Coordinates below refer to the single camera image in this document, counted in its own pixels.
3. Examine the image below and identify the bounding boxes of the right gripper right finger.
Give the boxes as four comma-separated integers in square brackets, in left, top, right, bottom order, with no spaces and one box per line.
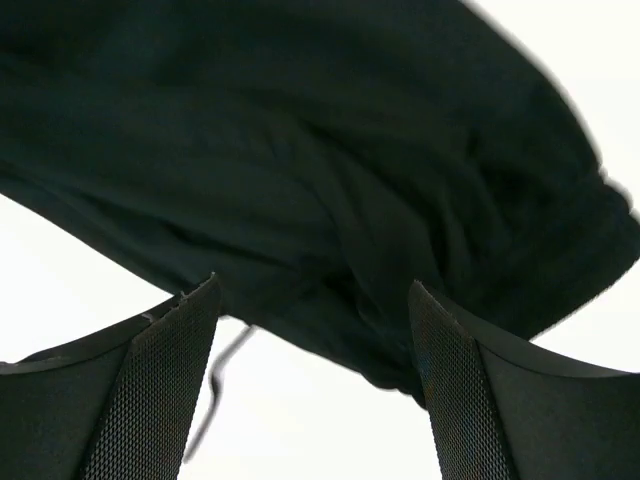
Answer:
[408,282,639,480]

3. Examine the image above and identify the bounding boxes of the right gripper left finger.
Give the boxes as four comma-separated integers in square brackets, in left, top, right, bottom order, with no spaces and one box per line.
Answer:
[1,277,221,480]

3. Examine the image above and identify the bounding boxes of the black shorts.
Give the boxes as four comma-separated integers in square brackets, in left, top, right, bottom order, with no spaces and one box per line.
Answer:
[1,1,639,403]

